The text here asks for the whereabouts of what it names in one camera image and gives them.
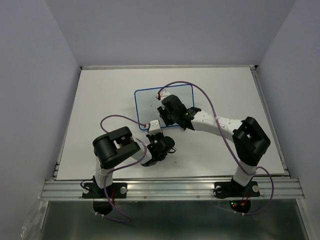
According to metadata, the blue framed whiteboard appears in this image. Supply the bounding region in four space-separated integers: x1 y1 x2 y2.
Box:
134 84 195 128

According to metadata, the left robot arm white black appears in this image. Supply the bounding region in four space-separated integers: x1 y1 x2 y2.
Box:
92 123 176 197

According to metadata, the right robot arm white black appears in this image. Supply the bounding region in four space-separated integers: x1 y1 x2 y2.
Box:
157 92 271 195

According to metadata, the clear plastic sheet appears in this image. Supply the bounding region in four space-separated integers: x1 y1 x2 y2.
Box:
20 197 48 240

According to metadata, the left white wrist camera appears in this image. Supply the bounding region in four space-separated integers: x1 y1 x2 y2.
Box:
147 119 162 135

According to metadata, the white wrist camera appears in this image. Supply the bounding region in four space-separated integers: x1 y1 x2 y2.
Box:
156 89 171 102
147 119 162 135

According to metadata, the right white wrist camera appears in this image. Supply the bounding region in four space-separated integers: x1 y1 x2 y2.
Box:
156 89 171 102

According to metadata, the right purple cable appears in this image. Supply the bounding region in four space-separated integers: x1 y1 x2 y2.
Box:
157 80 273 217

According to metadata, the purple cable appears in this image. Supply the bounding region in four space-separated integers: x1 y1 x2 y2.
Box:
99 114 151 223
157 80 273 217

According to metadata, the aluminium back rail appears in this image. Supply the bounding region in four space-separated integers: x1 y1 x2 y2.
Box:
80 64 258 71

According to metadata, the aluminium rail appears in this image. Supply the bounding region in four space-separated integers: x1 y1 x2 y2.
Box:
249 65 291 177
80 64 258 71
39 176 305 202

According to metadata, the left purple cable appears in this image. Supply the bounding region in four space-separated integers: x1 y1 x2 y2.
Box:
99 114 151 223

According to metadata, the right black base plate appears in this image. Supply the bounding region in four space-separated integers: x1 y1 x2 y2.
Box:
213 180 260 199

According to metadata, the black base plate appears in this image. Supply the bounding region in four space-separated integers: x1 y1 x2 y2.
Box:
80 182 128 199
213 180 260 199

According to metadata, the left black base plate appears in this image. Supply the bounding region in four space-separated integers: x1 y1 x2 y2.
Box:
80 182 128 199

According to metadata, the aluminium right side rail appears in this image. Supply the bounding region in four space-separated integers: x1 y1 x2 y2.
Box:
249 65 291 177

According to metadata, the aluminium front rail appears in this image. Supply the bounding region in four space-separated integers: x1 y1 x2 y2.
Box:
39 176 305 202

